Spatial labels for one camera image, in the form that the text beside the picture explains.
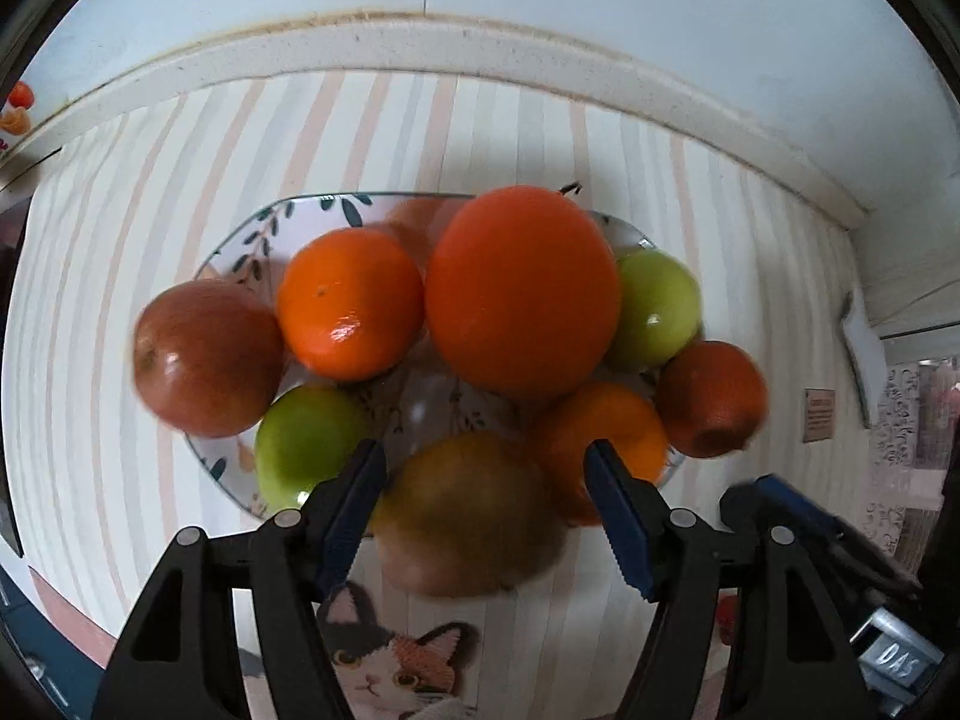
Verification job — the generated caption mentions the floral oval ceramic plate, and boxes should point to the floral oval ceramic plate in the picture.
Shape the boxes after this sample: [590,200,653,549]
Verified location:
[184,193,687,541]

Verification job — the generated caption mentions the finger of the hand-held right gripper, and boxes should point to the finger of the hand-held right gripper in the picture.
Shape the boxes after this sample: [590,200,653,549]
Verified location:
[754,474,923,602]
[718,486,773,535]

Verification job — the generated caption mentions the colourful wall stickers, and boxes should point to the colourful wall stickers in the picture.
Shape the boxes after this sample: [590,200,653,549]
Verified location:
[0,81,36,137]

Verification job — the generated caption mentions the green apple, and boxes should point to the green apple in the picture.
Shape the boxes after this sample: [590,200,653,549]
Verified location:
[253,386,380,515]
[604,250,704,372]

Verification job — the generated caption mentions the green-brown tomato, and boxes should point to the green-brown tomato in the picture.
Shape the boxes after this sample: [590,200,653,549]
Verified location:
[371,431,571,599]

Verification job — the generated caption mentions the blue kitchen cabinet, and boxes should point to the blue kitchen cabinet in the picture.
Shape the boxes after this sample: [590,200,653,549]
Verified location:
[0,562,113,691]

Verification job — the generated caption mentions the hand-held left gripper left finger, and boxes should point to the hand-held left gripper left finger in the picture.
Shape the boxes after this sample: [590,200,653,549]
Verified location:
[90,439,388,720]

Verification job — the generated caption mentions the patterned glass door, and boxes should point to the patterned glass door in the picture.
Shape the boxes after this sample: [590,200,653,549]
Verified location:
[870,360,953,563]

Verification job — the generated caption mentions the small brown card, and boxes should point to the small brown card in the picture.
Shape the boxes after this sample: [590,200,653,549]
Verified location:
[802,388,838,443]

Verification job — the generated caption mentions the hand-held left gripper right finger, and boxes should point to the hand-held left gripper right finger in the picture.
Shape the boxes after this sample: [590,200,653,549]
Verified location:
[585,441,868,720]

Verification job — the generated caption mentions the striped cat-print tablecloth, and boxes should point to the striped cat-print tablecloth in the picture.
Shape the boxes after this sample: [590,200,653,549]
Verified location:
[0,71,886,720]

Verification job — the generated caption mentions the red apple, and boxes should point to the red apple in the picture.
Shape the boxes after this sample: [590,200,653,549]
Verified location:
[133,279,286,440]

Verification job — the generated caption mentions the small orange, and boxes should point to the small orange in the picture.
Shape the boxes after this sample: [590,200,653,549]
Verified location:
[529,381,671,526]
[276,227,426,382]

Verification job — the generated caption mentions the large orange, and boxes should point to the large orange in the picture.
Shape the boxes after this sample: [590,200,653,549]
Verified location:
[424,184,622,402]

